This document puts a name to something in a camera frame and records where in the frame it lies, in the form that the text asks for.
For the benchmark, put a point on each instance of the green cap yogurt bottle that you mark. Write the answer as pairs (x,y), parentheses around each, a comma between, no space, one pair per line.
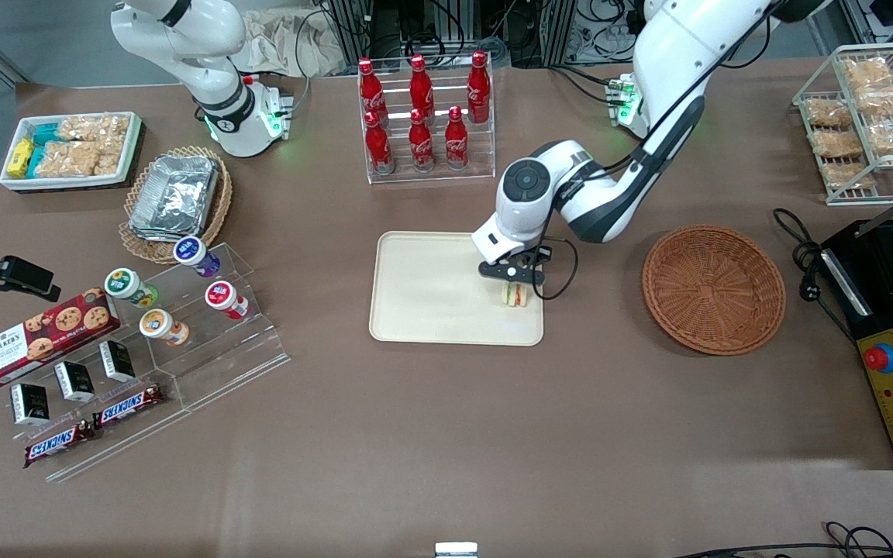
(124,284)

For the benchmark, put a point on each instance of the red cola bottle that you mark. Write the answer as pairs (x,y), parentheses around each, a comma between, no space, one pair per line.
(479,89)
(371,87)
(456,143)
(421,84)
(378,147)
(421,145)

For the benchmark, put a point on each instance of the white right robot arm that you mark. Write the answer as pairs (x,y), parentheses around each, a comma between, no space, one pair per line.
(223,116)

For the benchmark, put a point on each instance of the black machine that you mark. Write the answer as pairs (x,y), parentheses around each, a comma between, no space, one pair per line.
(884,310)

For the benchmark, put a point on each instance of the small black white box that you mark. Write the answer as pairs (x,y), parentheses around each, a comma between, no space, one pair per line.
(117,361)
(74,381)
(29,404)

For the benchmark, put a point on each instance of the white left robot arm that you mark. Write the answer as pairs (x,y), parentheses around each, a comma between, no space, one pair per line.
(671,54)

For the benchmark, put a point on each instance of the teal snack packet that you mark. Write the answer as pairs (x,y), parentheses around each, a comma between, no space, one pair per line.
(47,133)
(36,161)

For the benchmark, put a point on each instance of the clear acrylic step display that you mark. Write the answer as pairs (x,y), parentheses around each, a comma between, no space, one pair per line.
(214,356)

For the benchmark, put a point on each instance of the tan oval wicker basket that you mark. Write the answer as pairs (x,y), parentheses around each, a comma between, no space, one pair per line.
(214,209)

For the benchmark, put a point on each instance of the beige crumpled bag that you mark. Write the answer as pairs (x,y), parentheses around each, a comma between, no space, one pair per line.
(291,43)

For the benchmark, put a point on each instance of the purple cap yogurt bottle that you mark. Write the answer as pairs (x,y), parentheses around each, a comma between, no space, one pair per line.
(192,253)

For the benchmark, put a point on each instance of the Snickers chocolate bar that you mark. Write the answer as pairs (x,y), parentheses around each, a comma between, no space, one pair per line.
(127,406)
(59,443)

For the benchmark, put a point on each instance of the triangle sandwich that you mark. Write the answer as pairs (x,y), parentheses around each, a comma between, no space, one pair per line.
(516,295)

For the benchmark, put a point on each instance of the stack of foil trays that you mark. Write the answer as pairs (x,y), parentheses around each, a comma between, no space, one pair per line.
(175,198)

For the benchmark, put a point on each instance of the brown round wicker basket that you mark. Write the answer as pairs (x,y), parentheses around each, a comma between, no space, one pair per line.
(714,291)

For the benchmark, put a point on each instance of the yellow snack packet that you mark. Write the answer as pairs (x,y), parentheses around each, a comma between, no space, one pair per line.
(21,157)

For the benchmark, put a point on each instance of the red emergency stop button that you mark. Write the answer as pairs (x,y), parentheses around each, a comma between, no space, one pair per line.
(880,357)

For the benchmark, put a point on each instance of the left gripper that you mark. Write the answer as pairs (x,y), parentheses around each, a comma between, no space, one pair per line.
(527,257)

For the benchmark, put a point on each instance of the white rectangular snack bin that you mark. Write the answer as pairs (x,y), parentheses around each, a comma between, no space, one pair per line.
(132,147)

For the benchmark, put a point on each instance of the black equipment rack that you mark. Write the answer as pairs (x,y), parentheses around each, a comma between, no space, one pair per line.
(415,27)

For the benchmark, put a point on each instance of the clear rice cracker bag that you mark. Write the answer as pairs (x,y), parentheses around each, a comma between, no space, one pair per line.
(94,126)
(108,163)
(67,159)

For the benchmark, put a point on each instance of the clear acrylic bottle rack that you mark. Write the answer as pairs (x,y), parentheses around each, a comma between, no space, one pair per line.
(431,177)

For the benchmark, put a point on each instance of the red Walkers cookie box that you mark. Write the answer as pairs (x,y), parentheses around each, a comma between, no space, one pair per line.
(36,341)

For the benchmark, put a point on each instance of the small silver white bracket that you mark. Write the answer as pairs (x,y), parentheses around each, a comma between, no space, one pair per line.
(456,550)

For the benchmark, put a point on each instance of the orange cap yogurt bottle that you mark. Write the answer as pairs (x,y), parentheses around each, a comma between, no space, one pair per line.
(158,325)

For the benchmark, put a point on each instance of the red cap yogurt bottle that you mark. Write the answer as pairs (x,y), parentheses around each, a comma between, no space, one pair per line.
(222,296)

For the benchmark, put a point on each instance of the cream plastic tray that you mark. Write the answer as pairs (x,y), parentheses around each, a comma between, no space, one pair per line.
(431,294)

